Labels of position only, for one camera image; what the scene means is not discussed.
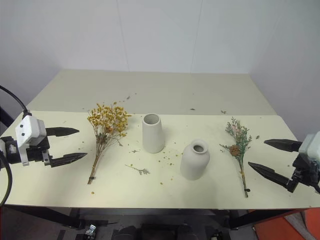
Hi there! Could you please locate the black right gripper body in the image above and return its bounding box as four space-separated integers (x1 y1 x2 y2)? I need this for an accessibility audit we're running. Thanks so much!
291 154 320 195

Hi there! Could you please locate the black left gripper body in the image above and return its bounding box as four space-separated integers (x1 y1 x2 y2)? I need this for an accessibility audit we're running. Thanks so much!
25 134 54 167

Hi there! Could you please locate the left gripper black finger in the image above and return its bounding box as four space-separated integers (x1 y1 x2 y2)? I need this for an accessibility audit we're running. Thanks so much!
46 126 81 138
50 152 89 169

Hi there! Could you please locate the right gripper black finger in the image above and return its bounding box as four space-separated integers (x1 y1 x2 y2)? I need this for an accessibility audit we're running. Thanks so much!
247 161 296 194
263 138 304 153

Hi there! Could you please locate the white bottle-shaped ceramic vase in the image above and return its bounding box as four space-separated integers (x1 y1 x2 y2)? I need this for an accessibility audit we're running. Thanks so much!
179 139 210 181

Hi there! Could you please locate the white conical ceramic vase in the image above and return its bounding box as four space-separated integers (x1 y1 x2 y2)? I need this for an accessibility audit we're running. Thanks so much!
141 113 166 154

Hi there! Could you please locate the yellow dried flower bunch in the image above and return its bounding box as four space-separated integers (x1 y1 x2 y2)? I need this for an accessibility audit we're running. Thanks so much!
86 101 133 186

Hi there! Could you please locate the green pink dried flower bunch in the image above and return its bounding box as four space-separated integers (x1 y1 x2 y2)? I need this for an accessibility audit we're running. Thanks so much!
219 116 253 199

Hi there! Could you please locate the orange floor mat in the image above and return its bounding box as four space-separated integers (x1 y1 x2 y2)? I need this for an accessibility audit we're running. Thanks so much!
251 206 320 240

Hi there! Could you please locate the small loose dried sprig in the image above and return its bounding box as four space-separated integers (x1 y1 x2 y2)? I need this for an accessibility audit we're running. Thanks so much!
124 163 151 176

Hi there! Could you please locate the small silver metal clamp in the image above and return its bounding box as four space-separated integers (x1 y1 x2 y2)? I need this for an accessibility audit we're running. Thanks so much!
84 224 98 236

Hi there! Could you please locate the dark rounded shape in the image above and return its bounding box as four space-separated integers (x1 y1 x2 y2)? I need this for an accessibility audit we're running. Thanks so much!
111 224 141 240

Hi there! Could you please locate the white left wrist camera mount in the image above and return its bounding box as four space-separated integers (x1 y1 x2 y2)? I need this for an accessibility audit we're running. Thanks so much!
14 114 47 167

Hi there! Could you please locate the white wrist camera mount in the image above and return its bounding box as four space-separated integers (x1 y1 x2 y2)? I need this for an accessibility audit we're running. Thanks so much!
298 131 320 164
14 114 47 167

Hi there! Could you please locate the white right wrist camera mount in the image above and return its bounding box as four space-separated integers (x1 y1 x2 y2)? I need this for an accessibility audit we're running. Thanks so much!
298 131 320 164

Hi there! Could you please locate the black frame beside table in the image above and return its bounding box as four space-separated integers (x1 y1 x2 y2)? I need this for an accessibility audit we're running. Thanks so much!
0 104 15 132

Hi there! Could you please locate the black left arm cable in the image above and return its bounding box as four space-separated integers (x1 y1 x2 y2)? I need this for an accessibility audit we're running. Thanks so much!
0 84 33 206

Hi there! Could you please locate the black metal table frame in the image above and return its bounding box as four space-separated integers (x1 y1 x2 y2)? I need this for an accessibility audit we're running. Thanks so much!
4 205 307 230

